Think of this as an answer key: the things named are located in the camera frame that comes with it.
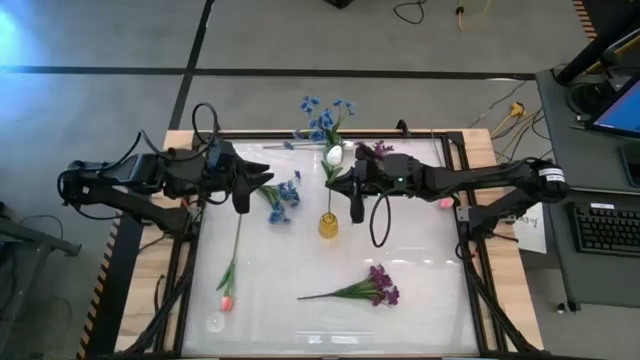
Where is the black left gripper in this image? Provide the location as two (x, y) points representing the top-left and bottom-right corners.
(164, 139), (275, 214)

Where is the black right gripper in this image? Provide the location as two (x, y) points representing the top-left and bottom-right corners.
(327, 147), (432, 224)

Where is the white artificial tulip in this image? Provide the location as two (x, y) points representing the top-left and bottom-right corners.
(321, 143), (347, 217)

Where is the blue artificial flower bunch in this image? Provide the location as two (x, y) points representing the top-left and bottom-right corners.
(292, 94), (359, 151)
(257, 169), (303, 225)

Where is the purple artificial flower bunch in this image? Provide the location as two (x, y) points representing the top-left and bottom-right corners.
(357, 139), (396, 160)
(296, 263), (401, 308)

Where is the yellow ribbed glass vase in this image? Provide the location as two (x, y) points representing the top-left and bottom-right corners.
(318, 211), (340, 240)

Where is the clear round glass lid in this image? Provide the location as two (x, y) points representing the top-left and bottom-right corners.
(205, 311), (227, 334)

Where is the white paper sheet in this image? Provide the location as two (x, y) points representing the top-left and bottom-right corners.
(513, 202), (549, 255)

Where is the grey side table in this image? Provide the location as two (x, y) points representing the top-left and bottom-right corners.
(0, 199), (84, 360)

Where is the grey office desk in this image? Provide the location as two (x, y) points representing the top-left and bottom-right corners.
(535, 67), (640, 309)

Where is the black computer keyboard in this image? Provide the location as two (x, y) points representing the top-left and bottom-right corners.
(568, 201), (640, 257)

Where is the black monitor pole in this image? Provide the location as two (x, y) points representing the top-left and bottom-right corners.
(554, 0), (640, 87)

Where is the black phone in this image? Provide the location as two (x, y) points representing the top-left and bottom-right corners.
(618, 142), (640, 189)

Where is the monitor with bright screen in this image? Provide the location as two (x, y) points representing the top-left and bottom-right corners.
(588, 74), (640, 140)

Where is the black striped-edge floor mat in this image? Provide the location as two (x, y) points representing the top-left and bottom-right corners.
(571, 0), (600, 42)

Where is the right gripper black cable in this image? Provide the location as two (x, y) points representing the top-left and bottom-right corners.
(368, 191), (394, 249)

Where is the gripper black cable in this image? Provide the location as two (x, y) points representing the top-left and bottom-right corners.
(191, 101), (222, 151)
(368, 191), (394, 249)

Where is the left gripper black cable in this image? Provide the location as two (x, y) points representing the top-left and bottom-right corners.
(191, 101), (222, 151)

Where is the black table frame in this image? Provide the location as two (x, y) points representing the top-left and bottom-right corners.
(117, 128), (539, 360)

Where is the black floor cable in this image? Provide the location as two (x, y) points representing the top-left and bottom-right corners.
(392, 0), (427, 26)

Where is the yellow cable with plug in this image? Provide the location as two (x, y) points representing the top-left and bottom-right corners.
(488, 101), (527, 140)

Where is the black cable coil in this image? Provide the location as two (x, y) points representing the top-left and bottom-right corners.
(567, 79), (609, 119)

